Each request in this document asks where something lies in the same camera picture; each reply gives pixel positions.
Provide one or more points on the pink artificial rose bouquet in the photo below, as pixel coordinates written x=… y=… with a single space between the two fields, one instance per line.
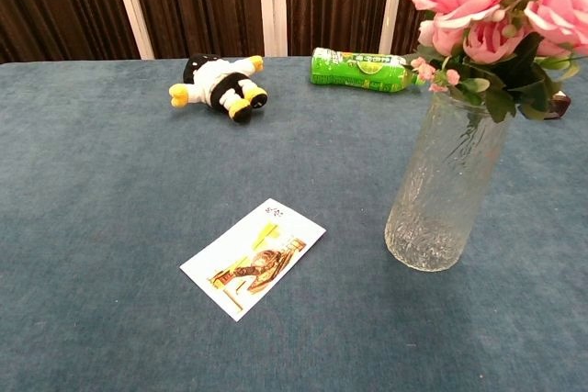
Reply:
x=468 y=2

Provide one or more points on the textured clear glass vase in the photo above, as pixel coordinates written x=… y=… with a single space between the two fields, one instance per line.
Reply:
x=436 y=199

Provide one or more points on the white illustrated paper card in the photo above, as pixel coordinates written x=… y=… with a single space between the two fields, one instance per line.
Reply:
x=257 y=256

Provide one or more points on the green tea plastic bottle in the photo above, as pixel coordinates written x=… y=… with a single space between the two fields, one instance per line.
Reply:
x=358 y=71

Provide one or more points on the black white plush toy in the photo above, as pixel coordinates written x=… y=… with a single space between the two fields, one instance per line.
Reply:
x=216 y=82

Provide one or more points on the blue velvet tablecloth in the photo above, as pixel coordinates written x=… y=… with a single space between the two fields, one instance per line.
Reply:
x=115 y=208

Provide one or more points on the brown medicine bottle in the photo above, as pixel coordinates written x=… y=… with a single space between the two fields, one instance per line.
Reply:
x=559 y=107

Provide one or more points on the white frame post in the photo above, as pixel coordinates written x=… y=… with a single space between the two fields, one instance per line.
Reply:
x=392 y=6
x=273 y=2
x=131 y=6

